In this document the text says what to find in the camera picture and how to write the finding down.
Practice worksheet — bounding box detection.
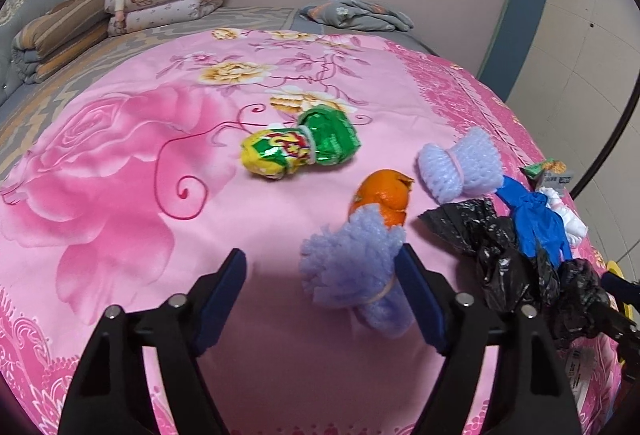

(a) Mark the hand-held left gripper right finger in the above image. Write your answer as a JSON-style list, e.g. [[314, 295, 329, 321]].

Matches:
[[395, 243, 586, 435]]

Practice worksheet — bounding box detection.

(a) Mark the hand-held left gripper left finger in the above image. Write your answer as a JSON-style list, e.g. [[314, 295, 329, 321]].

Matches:
[[59, 247, 248, 435]]

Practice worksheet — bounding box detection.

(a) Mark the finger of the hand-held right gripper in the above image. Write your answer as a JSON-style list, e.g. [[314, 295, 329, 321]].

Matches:
[[587, 297, 640, 353], [600, 271, 640, 307]]

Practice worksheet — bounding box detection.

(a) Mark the yellow round bin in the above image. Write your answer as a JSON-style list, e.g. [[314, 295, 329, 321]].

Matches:
[[602, 260, 632, 371]]

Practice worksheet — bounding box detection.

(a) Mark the white tissue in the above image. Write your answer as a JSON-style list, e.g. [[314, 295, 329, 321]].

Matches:
[[542, 188, 590, 246]]

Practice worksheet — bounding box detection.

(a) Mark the purple foam fruit net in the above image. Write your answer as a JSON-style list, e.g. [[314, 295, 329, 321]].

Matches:
[[417, 126, 503, 205], [300, 205, 416, 338]]

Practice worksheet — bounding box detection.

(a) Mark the black plastic bag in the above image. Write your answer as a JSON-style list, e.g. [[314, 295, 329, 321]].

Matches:
[[417, 198, 618, 351]]

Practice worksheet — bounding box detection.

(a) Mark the orange peel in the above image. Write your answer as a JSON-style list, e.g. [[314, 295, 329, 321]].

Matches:
[[348, 169, 416, 230]]

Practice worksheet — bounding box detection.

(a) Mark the blue plastic bag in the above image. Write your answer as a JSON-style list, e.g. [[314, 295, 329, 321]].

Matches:
[[495, 175, 573, 261]]

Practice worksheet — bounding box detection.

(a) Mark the small green carton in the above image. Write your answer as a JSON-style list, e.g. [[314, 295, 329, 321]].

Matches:
[[520, 158, 576, 188]]

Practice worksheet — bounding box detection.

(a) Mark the yellow green snack bag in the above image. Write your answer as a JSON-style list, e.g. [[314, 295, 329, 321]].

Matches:
[[241, 106, 362, 181]]

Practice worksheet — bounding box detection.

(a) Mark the pink floral blanket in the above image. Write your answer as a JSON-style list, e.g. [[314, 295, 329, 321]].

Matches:
[[0, 28, 626, 435]]

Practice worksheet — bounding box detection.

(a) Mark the white wardrobe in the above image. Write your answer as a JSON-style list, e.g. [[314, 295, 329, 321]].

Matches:
[[500, 0, 640, 276]]

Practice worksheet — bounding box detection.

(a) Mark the grey flower print cloth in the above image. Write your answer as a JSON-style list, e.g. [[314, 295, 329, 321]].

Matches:
[[299, 0, 416, 33]]

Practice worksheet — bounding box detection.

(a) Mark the folded striped blanket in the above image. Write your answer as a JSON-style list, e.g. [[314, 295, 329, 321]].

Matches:
[[11, 0, 113, 86]]

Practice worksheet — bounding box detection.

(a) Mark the grey padded headboard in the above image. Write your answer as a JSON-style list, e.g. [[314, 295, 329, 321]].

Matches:
[[0, 0, 36, 108]]

